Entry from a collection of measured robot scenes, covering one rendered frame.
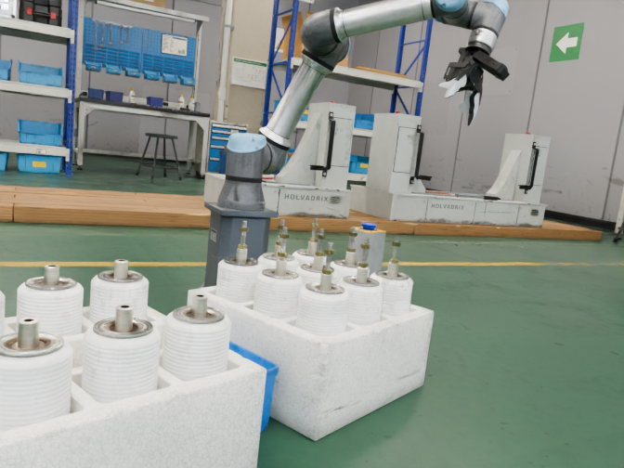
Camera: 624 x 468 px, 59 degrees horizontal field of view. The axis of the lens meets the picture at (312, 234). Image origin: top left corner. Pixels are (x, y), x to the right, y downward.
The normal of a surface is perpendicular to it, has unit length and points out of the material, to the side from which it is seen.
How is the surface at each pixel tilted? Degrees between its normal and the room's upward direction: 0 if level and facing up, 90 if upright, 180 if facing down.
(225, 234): 90
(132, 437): 90
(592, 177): 90
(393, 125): 90
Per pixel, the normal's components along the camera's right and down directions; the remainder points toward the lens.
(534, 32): -0.88, -0.03
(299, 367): -0.65, 0.05
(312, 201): 0.45, 0.18
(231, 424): 0.72, 0.18
